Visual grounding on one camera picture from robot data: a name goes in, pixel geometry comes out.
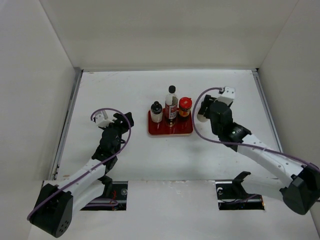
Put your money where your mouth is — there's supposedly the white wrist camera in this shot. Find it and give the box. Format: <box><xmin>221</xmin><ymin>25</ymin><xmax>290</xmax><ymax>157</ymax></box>
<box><xmin>92</xmin><ymin>110</ymin><xmax>114</xmax><ymax>128</ymax></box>
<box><xmin>216</xmin><ymin>86</ymin><xmax>236</xmax><ymax>106</ymax></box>

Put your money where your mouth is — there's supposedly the dark red sauce bottle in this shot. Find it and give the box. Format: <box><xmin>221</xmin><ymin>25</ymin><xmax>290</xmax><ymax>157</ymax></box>
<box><xmin>164</xmin><ymin>85</ymin><xmax>179</xmax><ymax>127</ymax></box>

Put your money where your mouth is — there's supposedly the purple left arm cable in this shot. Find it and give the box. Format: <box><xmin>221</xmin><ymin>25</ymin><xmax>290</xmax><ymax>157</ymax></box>
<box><xmin>26</xmin><ymin>107</ymin><xmax>133</xmax><ymax>224</ymax></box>

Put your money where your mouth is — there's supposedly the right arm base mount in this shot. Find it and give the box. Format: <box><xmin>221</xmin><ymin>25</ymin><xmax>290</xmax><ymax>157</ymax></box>
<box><xmin>215</xmin><ymin>171</ymin><xmax>265</xmax><ymax>211</ymax></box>

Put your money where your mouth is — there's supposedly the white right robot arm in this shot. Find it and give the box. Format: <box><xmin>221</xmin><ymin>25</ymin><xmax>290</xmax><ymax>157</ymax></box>
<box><xmin>192</xmin><ymin>94</ymin><xmax>320</xmax><ymax>215</ymax></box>

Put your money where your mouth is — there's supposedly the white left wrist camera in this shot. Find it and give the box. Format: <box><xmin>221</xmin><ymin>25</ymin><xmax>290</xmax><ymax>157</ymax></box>
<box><xmin>92</xmin><ymin>110</ymin><xmax>114</xmax><ymax>128</ymax></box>

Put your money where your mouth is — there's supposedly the red lid white jar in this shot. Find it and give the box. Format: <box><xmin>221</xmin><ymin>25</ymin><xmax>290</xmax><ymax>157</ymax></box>
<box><xmin>178</xmin><ymin>97</ymin><xmax>193</xmax><ymax>119</ymax></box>

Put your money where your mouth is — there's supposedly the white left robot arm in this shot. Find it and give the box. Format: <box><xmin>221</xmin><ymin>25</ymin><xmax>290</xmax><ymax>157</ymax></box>
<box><xmin>27</xmin><ymin>108</ymin><xmax>134</xmax><ymax>238</ymax></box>

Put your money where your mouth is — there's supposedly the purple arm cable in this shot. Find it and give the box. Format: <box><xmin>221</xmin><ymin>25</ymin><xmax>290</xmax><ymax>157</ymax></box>
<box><xmin>191</xmin><ymin>86</ymin><xmax>320</xmax><ymax>173</ymax></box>
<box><xmin>26</xmin><ymin>107</ymin><xmax>133</xmax><ymax>224</ymax></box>

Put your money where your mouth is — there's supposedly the grey lid spice jar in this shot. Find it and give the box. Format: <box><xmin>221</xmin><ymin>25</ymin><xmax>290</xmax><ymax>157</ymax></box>
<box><xmin>196</xmin><ymin>110</ymin><xmax>209</xmax><ymax>123</ymax></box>

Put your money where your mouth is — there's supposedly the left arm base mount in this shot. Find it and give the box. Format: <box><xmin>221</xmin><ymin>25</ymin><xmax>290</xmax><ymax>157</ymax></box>
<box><xmin>81</xmin><ymin>176</ymin><xmax>129</xmax><ymax>211</ymax></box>

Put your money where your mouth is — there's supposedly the black cap clear bottle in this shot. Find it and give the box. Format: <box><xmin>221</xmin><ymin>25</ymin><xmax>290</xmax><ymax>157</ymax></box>
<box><xmin>150</xmin><ymin>101</ymin><xmax>163</xmax><ymax>123</ymax></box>

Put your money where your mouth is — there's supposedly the red lacquer tray gold rim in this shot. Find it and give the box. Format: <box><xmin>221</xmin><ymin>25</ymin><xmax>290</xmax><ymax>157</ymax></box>
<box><xmin>147</xmin><ymin>110</ymin><xmax>194</xmax><ymax>137</ymax></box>

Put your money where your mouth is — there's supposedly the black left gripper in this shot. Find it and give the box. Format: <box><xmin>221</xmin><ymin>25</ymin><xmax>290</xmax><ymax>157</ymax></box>
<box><xmin>101</xmin><ymin>112</ymin><xmax>133</xmax><ymax>155</ymax></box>

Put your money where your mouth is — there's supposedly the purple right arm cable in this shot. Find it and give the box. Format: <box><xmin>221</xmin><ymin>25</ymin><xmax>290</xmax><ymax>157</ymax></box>
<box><xmin>191</xmin><ymin>86</ymin><xmax>320</xmax><ymax>173</ymax></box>

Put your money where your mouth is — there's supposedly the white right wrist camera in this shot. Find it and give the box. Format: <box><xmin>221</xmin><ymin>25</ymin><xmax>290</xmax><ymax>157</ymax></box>
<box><xmin>216</xmin><ymin>86</ymin><xmax>236</xmax><ymax>106</ymax></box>

